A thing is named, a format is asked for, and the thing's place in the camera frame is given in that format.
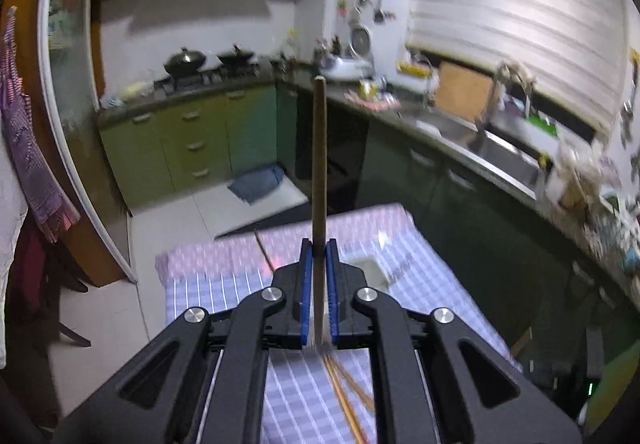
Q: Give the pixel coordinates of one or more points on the white rice cooker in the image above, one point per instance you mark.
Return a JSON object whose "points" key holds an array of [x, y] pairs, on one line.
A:
{"points": [[339, 69]]}

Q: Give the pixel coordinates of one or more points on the steel kitchen faucet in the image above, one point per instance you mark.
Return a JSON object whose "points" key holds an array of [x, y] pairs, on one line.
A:
{"points": [[507, 107]]}

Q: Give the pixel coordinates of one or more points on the wooden cutting board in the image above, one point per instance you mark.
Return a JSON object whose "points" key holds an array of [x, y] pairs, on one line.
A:
{"points": [[461, 92]]}

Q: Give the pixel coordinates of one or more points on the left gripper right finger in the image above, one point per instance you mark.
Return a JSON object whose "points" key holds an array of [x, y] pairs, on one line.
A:
{"points": [[335, 288]]}

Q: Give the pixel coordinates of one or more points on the black wok with lid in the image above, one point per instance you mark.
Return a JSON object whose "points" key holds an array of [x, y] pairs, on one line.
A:
{"points": [[184, 63]]}

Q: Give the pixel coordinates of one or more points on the steel sink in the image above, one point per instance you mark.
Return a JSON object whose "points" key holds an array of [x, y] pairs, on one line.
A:
{"points": [[495, 153]]}

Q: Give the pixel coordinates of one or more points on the blue floor rag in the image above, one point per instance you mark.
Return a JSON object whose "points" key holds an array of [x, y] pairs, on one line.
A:
{"points": [[257, 184]]}

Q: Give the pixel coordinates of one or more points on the glass sliding door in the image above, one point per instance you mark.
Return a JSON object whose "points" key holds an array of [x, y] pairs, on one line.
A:
{"points": [[69, 95]]}

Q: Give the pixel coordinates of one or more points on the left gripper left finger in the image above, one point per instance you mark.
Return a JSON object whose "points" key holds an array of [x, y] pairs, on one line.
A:
{"points": [[302, 291]]}

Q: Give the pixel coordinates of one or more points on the green kitchen cabinets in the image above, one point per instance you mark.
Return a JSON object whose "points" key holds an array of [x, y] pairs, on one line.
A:
{"points": [[523, 273]]}

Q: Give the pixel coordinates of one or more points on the white plastic utensil holder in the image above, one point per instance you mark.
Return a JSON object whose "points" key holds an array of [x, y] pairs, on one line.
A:
{"points": [[373, 273]]}

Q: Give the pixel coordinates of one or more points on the white round fan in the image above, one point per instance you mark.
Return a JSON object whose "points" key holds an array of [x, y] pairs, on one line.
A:
{"points": [[360, 42]]}

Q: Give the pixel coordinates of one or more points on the purple striped hanging cloth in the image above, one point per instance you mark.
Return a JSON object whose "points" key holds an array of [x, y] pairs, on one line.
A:
{"points": [[54, 212]]}

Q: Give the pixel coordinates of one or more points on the wooden chopstick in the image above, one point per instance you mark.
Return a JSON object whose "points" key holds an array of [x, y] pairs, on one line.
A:
{"points": [[318, 203], [347, 408], [264, 251], [365, 397]]}

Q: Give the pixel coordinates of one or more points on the white window blind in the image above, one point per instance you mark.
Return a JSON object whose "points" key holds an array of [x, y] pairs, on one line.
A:
{"points": [[575, 49]]}

